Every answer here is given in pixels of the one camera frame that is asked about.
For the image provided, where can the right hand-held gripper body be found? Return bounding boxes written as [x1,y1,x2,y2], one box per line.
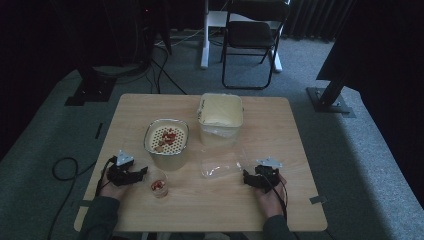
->
[245,156,284,194]

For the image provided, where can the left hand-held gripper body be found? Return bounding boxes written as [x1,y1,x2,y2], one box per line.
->
[105,149,142,187]

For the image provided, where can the clear cup with red food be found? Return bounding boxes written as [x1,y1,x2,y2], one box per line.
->
[147,168,170,200]

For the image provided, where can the steel pot with perforated strainer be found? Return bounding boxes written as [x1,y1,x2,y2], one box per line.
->
[143,118,190,172]

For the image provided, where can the person's left hand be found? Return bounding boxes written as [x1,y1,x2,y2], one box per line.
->
[99,169,132,201]

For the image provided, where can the person's right hand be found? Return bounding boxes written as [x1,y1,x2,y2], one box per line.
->
[254,173,288,220]

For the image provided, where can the clear plastic bag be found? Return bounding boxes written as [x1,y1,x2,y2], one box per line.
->
[199,148,258,179]

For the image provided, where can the red and tan food pieces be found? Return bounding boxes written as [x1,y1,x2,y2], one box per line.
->
[153,127,178,154]

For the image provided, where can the cream bin with plastic liner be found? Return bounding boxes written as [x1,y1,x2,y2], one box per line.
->
[196,92,245,148]

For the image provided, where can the black stand with flat base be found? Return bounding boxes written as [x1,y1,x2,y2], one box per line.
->
[64,0,158,108]

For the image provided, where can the black folding chair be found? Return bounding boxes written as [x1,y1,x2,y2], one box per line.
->
[219,0,290,91]

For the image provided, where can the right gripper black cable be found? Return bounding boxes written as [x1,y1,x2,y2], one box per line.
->
[263,173,290,222]

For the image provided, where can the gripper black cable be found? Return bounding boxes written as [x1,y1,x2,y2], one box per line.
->
[46,155,118,240]
[263,173,290,222]

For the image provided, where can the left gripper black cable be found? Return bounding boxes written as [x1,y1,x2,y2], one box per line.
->
[46,155,118,240]

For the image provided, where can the black stand with base plate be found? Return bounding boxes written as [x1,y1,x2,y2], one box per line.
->
[305,0,424,119]

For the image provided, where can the white desk frame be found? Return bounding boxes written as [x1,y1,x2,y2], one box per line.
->
[200,0,284,73]

